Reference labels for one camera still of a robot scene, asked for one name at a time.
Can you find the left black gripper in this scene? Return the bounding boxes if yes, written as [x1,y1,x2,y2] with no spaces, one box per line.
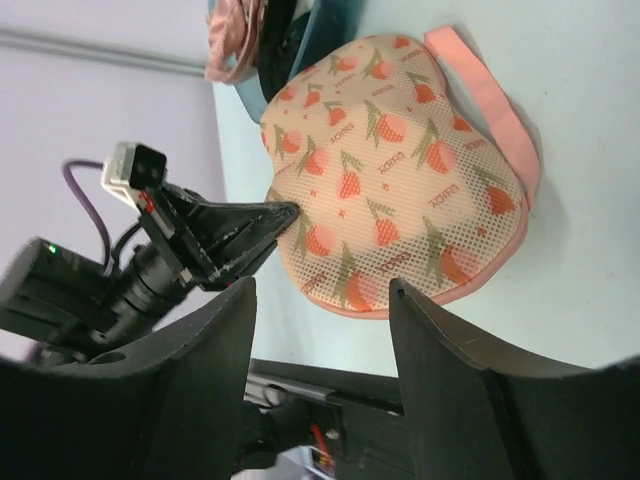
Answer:
[137,184,300,292]

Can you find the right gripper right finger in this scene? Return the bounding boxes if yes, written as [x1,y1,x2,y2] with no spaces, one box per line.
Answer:
[389,279,639,479]

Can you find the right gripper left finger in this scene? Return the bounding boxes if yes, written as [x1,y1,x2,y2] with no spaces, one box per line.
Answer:
[1,278,256,479]

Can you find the floral mesh laundry bag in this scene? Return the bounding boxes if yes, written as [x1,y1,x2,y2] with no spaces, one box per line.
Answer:
[260,26,540,319]

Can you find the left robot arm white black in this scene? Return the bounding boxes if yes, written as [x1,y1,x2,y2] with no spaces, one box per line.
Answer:
[1,184,301,363]

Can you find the black bra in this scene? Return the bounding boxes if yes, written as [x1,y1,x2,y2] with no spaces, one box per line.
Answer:
[257,0,314,104]

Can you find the pink bra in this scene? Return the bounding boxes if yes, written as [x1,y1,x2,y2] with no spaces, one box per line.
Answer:
[204,0,269,85]

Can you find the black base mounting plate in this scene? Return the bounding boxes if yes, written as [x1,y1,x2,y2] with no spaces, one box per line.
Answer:
[233,359,416,479]

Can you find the teal plastic basin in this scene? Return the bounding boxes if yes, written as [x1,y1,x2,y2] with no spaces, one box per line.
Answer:
[235,0,365,123]

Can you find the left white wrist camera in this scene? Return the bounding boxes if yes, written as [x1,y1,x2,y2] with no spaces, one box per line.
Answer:
[101,141,167,209]

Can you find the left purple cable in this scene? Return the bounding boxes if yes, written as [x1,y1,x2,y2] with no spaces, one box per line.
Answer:
[62,158,119,271]

